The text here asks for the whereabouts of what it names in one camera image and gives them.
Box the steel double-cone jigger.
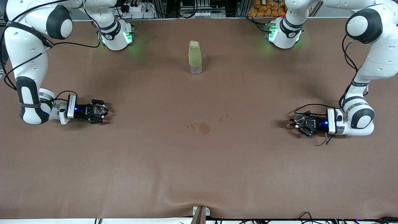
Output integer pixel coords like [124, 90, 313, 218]
[286, 114, 306, 128]

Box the brown table mat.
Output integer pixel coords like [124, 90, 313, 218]
[0, 17, 398, 220]

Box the white power strip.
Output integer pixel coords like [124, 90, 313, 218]
[120, 0, 156, 19]

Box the brown liquid puddle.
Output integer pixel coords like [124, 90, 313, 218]
[199, 121, 212, 135]

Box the tall olive green bottle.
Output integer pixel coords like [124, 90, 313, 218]
[188, 40, 203, 75]

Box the orange packaged goods pile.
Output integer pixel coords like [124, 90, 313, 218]
[248, 0, 287, 18]

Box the grey electronics box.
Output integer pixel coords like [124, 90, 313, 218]
[180, 0, 227, 18]

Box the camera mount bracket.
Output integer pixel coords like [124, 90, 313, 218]
[190, 206, 211, 224]

